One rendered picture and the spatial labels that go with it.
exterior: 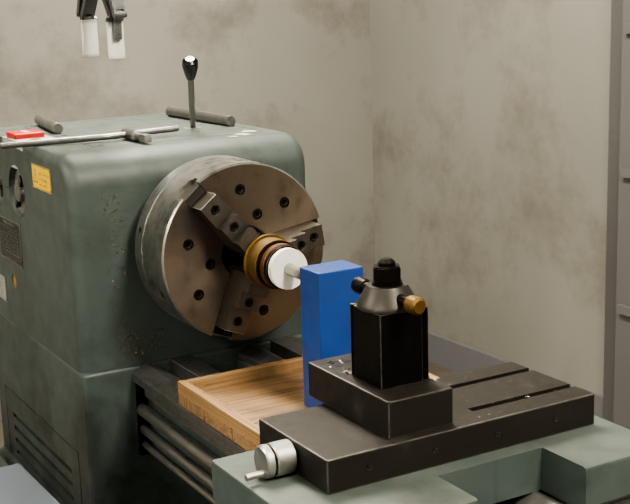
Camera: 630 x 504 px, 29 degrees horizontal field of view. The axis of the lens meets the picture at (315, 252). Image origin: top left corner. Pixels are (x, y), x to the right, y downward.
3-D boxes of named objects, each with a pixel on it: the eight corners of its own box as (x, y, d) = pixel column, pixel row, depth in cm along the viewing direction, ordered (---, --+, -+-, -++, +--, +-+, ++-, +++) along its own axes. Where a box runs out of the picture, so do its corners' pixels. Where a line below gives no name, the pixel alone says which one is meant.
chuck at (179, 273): (139, 335, 215) (144, 156, 210) (295, 323, 231) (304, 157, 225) (159, 347, 207) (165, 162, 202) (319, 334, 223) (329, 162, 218)
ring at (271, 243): (234, 234, 205) (259, 244, 197) (282, 227, 209) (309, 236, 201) (236, 288, 207) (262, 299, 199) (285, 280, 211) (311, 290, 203)
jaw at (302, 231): (251, 231, 216) (308, 212, 221) (256, 257, 217) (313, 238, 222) (280, 241, 206) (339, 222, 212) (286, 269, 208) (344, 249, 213)
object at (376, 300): (345, 304, 161) (344, 282, 160) (395, 295, 165) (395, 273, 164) (378, 317, 154) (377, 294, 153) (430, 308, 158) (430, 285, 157)
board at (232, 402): (178, 404, 201) (177, 381, 200) (363, 365, 218) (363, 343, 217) (263, 462, 175) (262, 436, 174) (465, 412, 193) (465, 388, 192)
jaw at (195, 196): (218, 248, 213) (175, 201, 207) (237, 227, 214) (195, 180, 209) (246, 259, 204) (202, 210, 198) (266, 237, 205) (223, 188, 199)
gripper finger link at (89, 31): (81, 20, 230) (80, 19, 230) (84, 57, 231) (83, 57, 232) (96, 19, 231) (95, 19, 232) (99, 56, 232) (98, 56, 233)
